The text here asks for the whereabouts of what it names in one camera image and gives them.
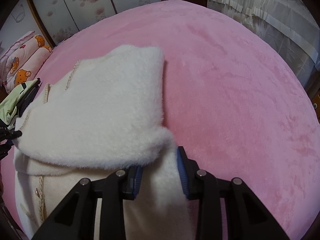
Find white fluffy cardigan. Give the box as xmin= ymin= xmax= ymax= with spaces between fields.
xmin=14 ymin=45 xmax=194 ymax=239

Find green and black folded garment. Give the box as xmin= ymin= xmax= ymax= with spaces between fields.
xmin=1 ymin=78 xmax=41 ymax=129

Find pink bear print quilt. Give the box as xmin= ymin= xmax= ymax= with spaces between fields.
xmin=1 ymin=31 xmax=53 ymax=94

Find pink plush bed blanket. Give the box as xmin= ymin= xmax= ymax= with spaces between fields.
xmin=0 ymin=0 xmax=320 ymax=240

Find floral sliding wardrobe doors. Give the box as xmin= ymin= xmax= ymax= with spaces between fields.
xmin=1 ymin=0 xmax=162 ymax=54

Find lace covered storage stack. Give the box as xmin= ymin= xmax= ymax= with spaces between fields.
xmin=207 ymin=0 xmax=319 ymax=89

